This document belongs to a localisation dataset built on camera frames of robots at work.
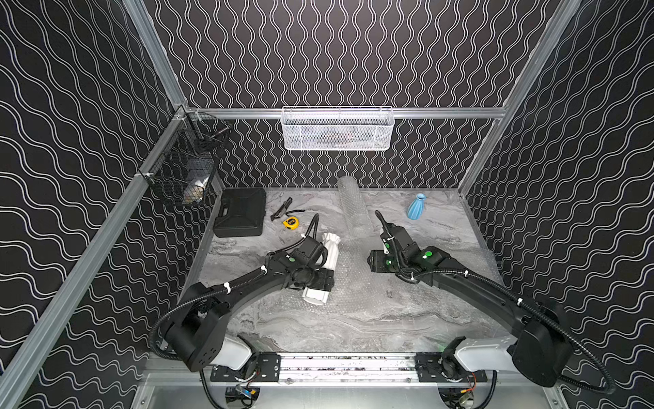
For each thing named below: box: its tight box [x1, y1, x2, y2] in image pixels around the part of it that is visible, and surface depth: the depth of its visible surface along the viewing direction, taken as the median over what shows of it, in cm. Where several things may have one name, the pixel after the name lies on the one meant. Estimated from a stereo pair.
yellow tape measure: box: [282, 216, 300, 231], surface depth 108 cm
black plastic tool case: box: [212, 187, 267, 238], surface depth 107 cm
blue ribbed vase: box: [407, 192, 426, 221], surface depth 106 cm
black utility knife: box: [269, 196, 306, 222], surface depth 115 cm
